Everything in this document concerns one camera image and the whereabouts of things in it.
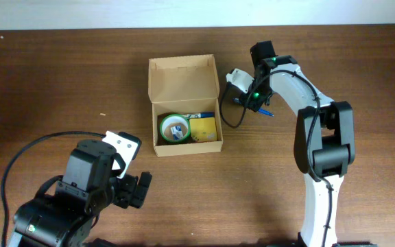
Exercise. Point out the blue ballpoint pen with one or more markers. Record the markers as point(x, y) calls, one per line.
point(261, 110)

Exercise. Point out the blue white marker pen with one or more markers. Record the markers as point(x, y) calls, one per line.
point(198, 115)

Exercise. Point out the brown cardboard box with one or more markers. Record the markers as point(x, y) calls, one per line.
point(183, 85)

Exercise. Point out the green tape roll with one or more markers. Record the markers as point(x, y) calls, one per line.
point(174, 120)

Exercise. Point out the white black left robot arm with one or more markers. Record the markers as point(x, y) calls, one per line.
point(63, 215)

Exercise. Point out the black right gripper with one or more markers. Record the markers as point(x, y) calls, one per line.
point(252, 101)

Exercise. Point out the blue white staples box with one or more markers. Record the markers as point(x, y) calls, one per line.
point(176, 132)

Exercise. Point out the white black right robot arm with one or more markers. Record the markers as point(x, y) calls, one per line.
point(324, 144)

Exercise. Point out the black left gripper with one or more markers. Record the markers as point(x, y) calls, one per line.
point(136, 191)

